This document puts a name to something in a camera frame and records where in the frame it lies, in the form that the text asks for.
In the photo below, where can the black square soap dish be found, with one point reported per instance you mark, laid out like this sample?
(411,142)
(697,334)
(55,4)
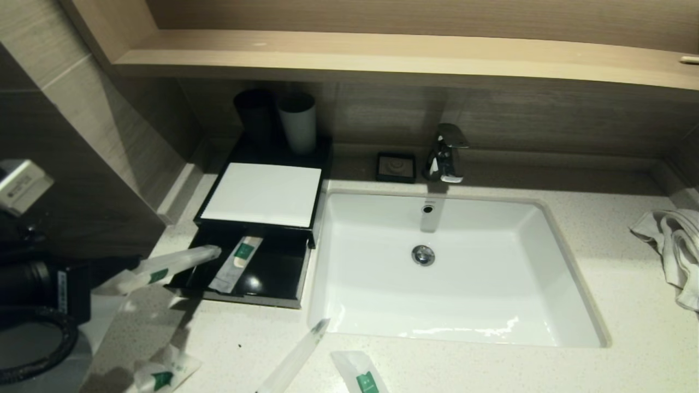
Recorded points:
(378,170)

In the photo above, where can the white crumpled towel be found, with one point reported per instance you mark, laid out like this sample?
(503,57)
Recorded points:
(677,245)

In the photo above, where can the black amenity box with drawer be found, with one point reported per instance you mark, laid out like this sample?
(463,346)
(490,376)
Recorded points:
(278,267)

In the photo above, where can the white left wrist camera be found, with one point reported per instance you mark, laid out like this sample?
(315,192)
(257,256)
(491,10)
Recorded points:
(22,185)

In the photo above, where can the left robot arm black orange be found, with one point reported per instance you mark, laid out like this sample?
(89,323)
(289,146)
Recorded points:
(27,278)

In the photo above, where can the white sachet with green print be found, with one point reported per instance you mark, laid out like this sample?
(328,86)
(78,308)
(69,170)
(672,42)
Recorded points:
(164,376)

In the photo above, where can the black tapered cup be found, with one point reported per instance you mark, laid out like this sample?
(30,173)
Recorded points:
(254,117)

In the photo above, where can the light wooden shelf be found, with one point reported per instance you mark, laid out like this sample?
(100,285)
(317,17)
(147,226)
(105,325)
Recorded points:
(382,54)

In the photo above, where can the white card sheet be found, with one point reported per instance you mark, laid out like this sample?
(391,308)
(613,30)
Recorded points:
(262,194)

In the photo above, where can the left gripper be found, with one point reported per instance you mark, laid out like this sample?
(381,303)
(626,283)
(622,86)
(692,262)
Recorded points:
(73,292)

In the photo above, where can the white ceramic sink basin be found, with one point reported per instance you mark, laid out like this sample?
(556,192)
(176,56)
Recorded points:
(464,295)

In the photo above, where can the grey sachet with green label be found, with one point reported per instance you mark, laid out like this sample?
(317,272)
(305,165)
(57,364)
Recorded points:
(237,265)

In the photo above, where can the small white item on shelf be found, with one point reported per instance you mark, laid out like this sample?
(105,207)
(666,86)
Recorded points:
(689,59)

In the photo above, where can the long clear toothbrush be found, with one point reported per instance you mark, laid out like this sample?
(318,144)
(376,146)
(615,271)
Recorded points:
(180,263)

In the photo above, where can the chrome faucet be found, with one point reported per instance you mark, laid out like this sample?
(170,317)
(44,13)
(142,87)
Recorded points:
(445,147)

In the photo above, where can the white packet with green label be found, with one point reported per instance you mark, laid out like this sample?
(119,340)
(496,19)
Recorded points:
(357,371)

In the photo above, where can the grey cup with dark rim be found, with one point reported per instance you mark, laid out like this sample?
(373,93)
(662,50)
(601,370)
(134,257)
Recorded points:
(299,131)

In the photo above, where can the chrome drain stopper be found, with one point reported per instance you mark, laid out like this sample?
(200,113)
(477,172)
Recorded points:
(423,255)

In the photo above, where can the round grey soap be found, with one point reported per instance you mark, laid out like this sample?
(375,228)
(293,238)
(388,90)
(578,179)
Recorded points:
(396,165)

